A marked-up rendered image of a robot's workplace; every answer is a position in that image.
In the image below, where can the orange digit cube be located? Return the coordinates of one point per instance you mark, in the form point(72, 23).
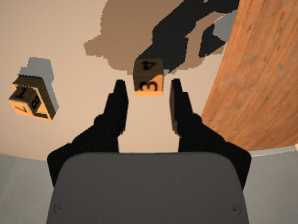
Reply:
point(25, 101)
point(148, 77)

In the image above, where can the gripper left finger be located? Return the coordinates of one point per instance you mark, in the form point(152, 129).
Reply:
point(100, 136)

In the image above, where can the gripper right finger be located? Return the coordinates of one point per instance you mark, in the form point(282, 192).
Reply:
point(194, 136)

